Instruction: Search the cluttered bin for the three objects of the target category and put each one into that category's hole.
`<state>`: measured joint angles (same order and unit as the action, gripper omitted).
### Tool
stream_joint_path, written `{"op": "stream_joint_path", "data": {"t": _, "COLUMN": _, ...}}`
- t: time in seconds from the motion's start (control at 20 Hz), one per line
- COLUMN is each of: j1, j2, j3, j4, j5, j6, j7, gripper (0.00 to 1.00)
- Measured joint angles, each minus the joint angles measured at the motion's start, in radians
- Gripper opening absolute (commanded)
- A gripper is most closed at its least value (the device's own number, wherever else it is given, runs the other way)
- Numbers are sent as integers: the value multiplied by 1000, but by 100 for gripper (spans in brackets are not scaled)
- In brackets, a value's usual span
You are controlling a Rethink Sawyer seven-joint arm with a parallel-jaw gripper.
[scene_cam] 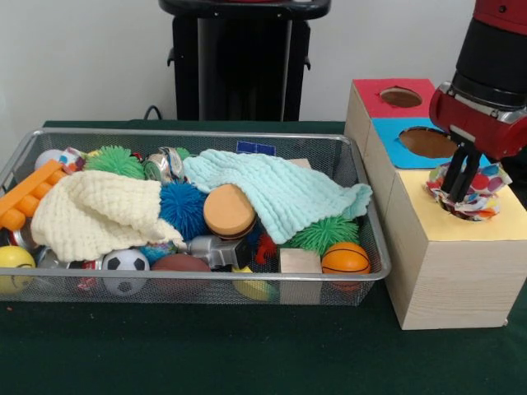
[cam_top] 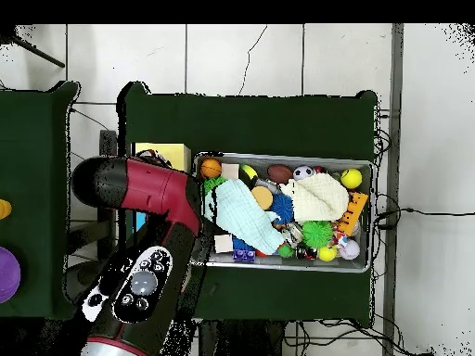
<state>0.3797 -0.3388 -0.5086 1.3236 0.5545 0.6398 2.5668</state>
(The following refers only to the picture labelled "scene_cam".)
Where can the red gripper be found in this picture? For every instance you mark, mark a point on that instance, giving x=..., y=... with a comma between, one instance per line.
x=465, y=119

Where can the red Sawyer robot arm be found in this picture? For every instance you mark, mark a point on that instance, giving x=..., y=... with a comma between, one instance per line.
x=490, y=53

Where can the shallow clear plastic bin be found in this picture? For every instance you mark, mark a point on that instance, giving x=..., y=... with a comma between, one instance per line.
x=354, y=164

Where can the wooden box with three holes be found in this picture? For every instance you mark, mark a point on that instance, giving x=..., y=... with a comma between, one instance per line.
x=453, y=280

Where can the small orange basketball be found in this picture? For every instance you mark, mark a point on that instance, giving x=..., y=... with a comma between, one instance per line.
x=345, y=258

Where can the light blue waffle cloth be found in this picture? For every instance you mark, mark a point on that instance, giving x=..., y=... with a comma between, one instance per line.
x=280, y=185

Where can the blue spiky rubber ball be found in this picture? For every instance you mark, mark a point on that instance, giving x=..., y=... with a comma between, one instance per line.
x=181, y=210

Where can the small brown football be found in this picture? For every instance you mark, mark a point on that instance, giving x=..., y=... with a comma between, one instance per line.
x=181, y=262

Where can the dark green tablecloth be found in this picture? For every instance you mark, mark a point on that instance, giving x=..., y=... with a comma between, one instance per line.
x=206, y=349

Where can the small black white soccer ball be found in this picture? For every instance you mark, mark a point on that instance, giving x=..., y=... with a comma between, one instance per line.
x=125, y=260

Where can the green spiky rubber ball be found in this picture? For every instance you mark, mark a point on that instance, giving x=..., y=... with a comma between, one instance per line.
x=113, y=161

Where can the cream waffle cloth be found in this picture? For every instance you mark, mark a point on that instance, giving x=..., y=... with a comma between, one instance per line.
x=94, y=214

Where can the white baseball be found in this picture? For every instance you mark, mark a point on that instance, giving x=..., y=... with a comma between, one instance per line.
x=47, y=158

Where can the orange notched foam block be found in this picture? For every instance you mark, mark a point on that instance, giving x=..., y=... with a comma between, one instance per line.
x=29, y=193

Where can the yellow tennis ball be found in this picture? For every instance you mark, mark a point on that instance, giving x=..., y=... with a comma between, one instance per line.
x=14, y=259

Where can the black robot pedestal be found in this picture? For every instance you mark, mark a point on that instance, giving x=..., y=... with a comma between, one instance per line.
x=243, y=70

